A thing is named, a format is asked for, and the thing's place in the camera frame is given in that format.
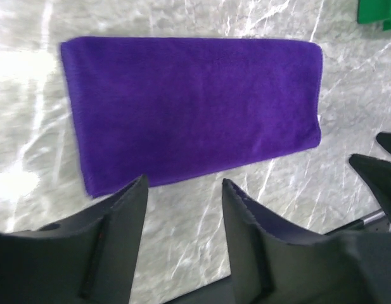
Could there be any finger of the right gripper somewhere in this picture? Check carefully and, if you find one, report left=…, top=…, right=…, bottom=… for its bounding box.
left=349, top=154, right=391, bottom=223
left=376, top=132, right=391, bottom=155

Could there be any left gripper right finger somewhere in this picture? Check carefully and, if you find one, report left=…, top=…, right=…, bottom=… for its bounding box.
left=222, top=179, right=391, bottom=303

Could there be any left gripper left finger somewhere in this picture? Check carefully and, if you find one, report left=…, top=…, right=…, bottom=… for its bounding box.
left=0, top=176, right=148, bottom=303

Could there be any purple towel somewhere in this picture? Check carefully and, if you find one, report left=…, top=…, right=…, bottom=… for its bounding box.
left=60, top=37, right=323, bottom=198

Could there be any green plastic tray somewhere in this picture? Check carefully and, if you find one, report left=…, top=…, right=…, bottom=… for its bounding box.
left=357, top=0, right=391, bottom=31

